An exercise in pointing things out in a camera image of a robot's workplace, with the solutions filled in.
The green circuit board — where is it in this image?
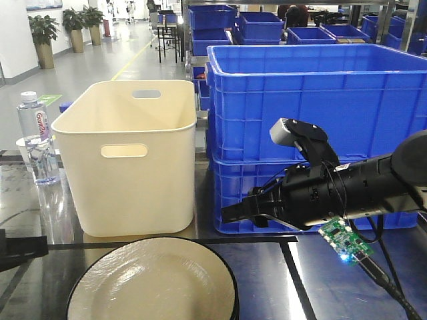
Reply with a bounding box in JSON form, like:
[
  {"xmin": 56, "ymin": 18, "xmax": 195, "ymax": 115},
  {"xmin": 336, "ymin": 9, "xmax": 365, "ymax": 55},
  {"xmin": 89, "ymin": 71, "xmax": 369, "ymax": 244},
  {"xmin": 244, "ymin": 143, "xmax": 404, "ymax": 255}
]
[{"xmin": 318, "ymin": 217, "xmax": 374, "ymax": 265}]

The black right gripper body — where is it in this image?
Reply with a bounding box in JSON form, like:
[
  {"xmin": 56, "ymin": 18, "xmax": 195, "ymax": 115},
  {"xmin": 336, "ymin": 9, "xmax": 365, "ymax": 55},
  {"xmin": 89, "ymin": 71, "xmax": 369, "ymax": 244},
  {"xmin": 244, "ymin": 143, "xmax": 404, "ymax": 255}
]
[{"xmin": 247, "ymin": 161, "xmax": 347, "ymax": 230}]

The cream plastic storage bin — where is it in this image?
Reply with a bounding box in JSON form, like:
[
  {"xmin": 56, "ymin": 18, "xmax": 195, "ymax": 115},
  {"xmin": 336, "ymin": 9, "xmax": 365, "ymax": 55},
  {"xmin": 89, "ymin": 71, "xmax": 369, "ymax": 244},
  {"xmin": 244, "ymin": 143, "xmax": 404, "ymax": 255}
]
[{"xmin": 51, "ymin": 80, "xmax": 197, "ymax": 237}]

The lower blue plastic crate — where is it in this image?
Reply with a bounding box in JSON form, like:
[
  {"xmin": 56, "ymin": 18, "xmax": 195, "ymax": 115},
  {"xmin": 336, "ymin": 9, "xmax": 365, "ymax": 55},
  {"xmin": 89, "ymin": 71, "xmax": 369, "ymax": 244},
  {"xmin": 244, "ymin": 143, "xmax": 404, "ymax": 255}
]
[{"xmin": 211, "ymin": 157, "xmax": 418, "ymax": 234}]

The large blue plastic crate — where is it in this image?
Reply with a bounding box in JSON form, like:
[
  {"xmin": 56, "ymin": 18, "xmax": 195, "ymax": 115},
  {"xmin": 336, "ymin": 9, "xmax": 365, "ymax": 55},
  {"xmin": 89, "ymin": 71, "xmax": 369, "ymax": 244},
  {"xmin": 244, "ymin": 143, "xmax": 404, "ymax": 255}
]
[{"xmin": 207, "ymin": 44, "xmax": 426, "ymax": 161}]

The green potted plant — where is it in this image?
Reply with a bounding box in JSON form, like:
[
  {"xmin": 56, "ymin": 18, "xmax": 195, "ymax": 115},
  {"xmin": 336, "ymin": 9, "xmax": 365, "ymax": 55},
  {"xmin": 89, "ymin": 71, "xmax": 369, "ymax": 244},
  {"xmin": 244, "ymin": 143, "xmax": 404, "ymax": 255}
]
[{"xmin": 28, "ymin": 15, "xmax": 59, "ymax": 69}]

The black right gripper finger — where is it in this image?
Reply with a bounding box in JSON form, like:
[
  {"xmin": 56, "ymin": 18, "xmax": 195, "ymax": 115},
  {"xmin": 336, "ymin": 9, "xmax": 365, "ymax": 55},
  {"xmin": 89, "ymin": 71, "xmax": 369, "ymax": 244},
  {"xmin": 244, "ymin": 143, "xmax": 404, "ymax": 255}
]
[
  {"xmin": 254, "ymin": 215, "xmax": 299, "ymax": 231},
  {"xmin": 221, "ymin": 195, "xmax": 267, "ymax": 224}
]

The paper cup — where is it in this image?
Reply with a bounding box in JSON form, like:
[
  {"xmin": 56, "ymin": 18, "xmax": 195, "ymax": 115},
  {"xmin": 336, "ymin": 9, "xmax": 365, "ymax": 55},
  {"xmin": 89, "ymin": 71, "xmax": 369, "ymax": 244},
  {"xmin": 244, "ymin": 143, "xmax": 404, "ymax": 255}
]
[{"xmin": 16, "ymin": 135, "xmax": 44, "ymax": 173}]

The clear water bottle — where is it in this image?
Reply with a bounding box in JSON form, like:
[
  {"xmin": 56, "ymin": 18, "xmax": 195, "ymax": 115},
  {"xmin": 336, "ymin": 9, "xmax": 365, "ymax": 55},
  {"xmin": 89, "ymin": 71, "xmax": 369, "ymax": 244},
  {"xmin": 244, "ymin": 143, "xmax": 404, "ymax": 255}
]
[{"xmin": 17, "ymin": 91, "xmax": 60, "ymax": 185}]

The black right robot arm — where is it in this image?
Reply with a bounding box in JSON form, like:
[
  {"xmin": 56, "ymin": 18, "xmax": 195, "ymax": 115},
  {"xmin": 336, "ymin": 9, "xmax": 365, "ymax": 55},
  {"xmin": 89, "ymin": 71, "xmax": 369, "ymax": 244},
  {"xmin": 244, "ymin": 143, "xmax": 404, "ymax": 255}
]
[{"xmin": 221, "ymin": 131, "xmax": 426, "ymax": 231}]

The black usb cable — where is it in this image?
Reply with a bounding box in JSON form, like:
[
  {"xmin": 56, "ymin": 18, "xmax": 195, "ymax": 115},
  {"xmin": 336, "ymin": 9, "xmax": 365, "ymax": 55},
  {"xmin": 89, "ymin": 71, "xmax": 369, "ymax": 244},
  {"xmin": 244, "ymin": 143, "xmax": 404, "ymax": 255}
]
[{"xmin": 353, "ymin": 216, "xmax": 424, "ymax": 320}]

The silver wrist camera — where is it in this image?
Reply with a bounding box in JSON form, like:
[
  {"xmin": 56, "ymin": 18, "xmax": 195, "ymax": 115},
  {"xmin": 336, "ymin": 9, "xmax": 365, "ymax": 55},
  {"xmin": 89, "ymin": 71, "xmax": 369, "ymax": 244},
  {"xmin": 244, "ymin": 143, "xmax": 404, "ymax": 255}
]
[{"xmin": 270, "ymin": 117, "xmax": 328, "ymax": 147}]

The beige plate black rim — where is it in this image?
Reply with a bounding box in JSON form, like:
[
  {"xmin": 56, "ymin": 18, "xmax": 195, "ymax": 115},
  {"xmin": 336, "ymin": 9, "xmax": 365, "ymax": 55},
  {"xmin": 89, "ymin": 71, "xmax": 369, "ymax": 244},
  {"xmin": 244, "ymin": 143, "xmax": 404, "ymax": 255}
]
[{"xmin": 66, "ymin": 237, "xmax": 240, "ymax": 319}]

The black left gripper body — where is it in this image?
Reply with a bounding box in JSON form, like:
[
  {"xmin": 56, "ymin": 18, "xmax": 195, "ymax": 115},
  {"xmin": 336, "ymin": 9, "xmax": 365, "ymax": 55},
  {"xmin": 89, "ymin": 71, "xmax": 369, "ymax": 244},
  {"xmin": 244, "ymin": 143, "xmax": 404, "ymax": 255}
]
[{"xmin": 1, "ymin": 229, "xmax": 49, "ymax": 272}]

